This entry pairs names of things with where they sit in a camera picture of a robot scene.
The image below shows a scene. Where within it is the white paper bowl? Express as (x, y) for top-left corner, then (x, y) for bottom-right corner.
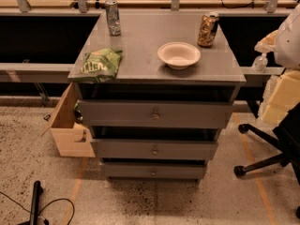
(157, 42), (201, 70)

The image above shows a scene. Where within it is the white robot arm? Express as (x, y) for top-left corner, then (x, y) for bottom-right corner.
(274, 4), (300, 69)

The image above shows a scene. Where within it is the gold brown soda can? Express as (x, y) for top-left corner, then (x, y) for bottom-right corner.
(198, 12), (219, 47)

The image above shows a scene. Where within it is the silver redbull can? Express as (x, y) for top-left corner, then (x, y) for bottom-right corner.
(105, 0), (121, 36)

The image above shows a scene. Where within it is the grey drawer cabinet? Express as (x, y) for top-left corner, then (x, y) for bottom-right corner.
(67, 9), (248, 184)

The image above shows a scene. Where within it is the top grey drawer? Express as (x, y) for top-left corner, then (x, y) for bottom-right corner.
(78, 100), (233, 128)

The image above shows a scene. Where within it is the grey drawer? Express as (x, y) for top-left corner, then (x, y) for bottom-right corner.
(78, 100), (233, 128)
(100, 162), (207, 180)
(91, 139), (218, 160)

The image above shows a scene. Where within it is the green chip bag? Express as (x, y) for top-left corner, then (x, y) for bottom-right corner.
(79, 48), (123, 83)

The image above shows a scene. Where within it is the middle grey drawer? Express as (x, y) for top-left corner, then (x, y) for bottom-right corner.
(91, 139), (218, 160)

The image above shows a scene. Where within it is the bottom grey drawer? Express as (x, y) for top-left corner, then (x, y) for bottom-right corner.
(100, 162), (207, 180)

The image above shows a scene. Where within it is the cardboard box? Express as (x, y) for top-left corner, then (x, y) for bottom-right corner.
(42, 83), (95, 158)

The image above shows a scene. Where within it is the clear sanitizer bottle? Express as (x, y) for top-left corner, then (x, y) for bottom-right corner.
(251, 53), (268, 72)

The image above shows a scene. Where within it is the black office chair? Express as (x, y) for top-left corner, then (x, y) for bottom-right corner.
(233, 102), (300, 219)

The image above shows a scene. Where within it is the black stand pole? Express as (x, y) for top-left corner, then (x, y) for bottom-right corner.
(18, 181), (43, 225)

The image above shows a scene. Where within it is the black floor cable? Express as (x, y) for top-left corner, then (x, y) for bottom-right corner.
(0, 190), (76, 225)

